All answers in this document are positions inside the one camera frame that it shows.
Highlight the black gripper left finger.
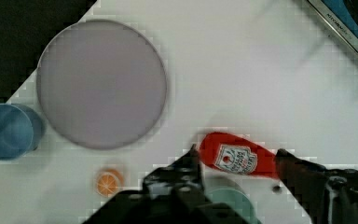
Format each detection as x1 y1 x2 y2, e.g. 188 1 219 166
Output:
142 144 203 200

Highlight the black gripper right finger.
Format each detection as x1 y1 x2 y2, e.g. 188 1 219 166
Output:
275 149 358 224

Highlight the black toaster oven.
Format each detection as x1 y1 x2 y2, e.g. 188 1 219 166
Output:
304 0 358 58

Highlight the red ketchup bottle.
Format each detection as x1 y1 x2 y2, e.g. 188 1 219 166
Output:
199 132 279 179

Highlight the orange slice toy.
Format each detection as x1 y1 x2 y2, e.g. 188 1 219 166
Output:
95 169 124 198

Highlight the round grey plate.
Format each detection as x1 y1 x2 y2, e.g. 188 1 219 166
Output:
36 20 168 149

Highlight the blue cup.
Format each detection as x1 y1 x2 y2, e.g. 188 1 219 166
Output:
0 104 46 161

